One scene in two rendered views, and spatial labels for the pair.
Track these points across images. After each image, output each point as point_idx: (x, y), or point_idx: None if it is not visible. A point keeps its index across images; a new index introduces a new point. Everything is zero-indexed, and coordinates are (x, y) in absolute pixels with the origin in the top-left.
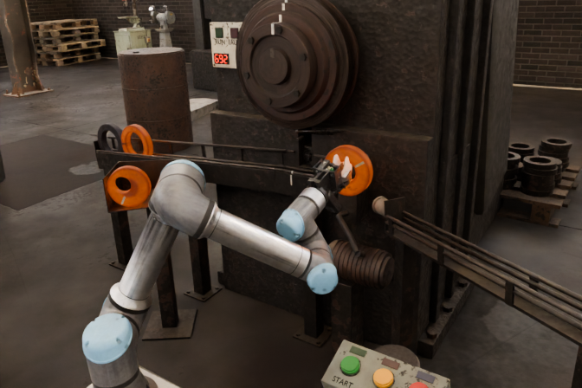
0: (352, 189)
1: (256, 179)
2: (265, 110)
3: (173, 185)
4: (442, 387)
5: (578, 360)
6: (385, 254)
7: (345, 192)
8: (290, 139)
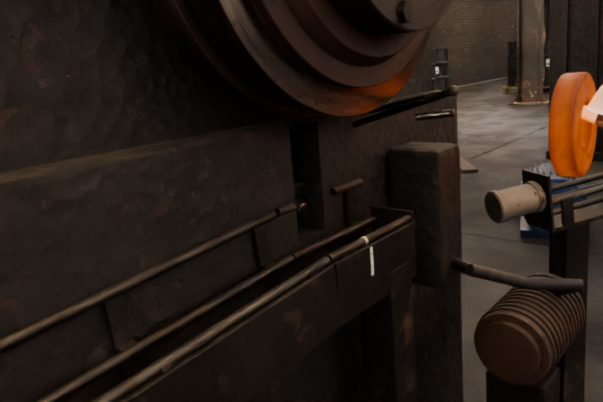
0: (589, 155)
1: (292, 331)
2: (318, 69)
3: None
4: None
5: None
6: (546, 273)
7: (586, 168)
8: (275, 178)
